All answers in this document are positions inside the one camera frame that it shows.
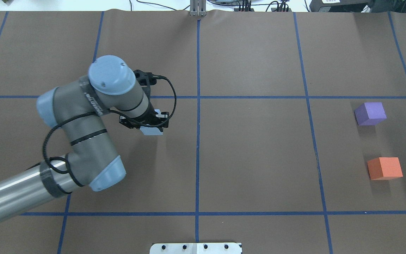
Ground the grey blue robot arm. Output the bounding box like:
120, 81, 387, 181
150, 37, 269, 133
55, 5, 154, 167
0, 55, 177, 223

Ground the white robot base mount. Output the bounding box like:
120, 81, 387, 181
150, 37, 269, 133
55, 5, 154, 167
149, 242, 243, 254

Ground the metal camera stand post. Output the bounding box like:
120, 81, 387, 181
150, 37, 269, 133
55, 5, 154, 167
189, 0, 207, 17

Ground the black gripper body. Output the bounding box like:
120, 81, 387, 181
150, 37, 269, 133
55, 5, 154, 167
119, 69, 169, 129

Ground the black device on bench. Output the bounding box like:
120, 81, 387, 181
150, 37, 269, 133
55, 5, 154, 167
309, 0, 370, 13

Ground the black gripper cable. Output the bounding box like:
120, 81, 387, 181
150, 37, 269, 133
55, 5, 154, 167
42, 75, 177, 187

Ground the purple foam block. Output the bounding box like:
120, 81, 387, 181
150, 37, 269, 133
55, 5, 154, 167
354, 102, 387, 126

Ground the light blue foam block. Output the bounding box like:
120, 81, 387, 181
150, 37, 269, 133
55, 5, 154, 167
140, 126, 164, 136

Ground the orange foam block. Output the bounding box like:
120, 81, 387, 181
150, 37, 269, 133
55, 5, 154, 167
366, 157, 403, 181

